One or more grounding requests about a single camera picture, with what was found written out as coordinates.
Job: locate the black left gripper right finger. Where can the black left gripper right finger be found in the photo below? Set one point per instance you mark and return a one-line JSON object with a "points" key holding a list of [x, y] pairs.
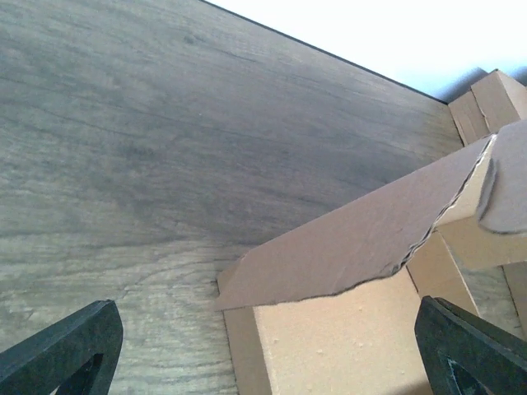
{"points": [[464, 354]]}

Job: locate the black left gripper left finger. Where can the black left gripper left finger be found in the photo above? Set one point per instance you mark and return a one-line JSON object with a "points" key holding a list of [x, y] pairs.
{"points": [[76, 355]]}

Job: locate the brown cardboard box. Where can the brown cardboard box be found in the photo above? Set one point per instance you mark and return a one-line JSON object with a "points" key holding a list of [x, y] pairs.
{"points": [[330, 307]]}

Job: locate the rear left cardboard box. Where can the rear left cardboard box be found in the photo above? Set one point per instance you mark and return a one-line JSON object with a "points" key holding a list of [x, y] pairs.
{"points": [[489, 104]]}

